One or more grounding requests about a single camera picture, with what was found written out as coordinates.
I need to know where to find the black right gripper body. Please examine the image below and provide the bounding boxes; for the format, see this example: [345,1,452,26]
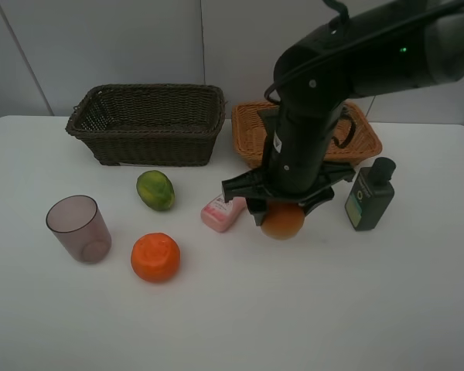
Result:
[222,162,356,204]

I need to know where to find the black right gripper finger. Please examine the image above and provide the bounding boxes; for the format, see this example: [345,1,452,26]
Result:
[247,198,268,226]
[300,196,333,216]

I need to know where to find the pink lotion bottle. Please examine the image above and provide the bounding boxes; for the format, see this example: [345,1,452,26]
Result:
[200,195,247,233]

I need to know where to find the black pump bottle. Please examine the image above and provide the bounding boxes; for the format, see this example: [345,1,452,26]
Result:
[344,157,396,231]

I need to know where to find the orange tangerine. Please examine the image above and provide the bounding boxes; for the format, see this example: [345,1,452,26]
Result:
[131,233,181,283]

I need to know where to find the translucent purple plastic cup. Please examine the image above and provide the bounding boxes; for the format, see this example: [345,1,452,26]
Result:
[46,195,111,264]

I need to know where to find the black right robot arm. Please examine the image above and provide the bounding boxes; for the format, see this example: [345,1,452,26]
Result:
[222,1,464,225]

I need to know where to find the tan wicker basket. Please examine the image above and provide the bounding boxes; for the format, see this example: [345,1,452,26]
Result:
[231,101,383,168]

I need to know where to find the green mango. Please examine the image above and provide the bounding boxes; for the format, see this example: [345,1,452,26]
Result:
[136,170,175,212]

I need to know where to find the dark brown wicker basket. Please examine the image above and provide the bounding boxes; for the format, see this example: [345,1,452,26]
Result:
[66,83,226,167]

